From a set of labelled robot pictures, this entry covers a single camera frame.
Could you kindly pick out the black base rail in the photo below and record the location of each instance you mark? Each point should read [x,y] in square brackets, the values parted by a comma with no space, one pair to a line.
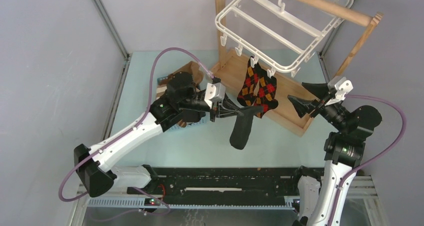
[225,188]

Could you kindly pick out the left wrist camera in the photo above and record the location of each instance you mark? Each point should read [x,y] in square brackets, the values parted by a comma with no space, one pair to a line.
[214,92]

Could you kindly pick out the white plastic clip hanger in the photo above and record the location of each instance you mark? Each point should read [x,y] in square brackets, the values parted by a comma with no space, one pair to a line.
[284,34]

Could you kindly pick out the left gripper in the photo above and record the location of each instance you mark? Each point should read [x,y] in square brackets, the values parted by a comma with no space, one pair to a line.
[216,112]

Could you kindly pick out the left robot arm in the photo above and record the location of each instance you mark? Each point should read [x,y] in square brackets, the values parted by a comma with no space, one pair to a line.
[94,164]

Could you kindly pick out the red black argyle sock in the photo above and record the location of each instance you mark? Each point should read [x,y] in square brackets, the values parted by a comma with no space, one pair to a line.
[266,95]

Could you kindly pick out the light blue perforated basket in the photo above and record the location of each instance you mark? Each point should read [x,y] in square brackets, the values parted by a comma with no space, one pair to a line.
[160,90]

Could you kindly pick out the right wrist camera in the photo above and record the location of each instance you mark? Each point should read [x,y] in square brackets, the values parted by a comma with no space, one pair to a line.
[338,88]

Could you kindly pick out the pile of socks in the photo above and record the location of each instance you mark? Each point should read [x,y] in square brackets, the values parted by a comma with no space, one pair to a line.
[181,94]

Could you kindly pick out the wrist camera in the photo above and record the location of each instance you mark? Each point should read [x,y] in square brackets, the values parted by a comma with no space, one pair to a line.
[214,92]
[338,88]

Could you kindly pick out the wooden hanger stand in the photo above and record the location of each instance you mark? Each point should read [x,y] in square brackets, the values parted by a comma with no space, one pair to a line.
[232,61]

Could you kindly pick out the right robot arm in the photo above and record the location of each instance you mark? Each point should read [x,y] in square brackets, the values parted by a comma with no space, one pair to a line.
[322,200]

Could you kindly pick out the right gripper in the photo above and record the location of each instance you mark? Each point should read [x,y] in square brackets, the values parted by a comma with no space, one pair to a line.
[302,106]

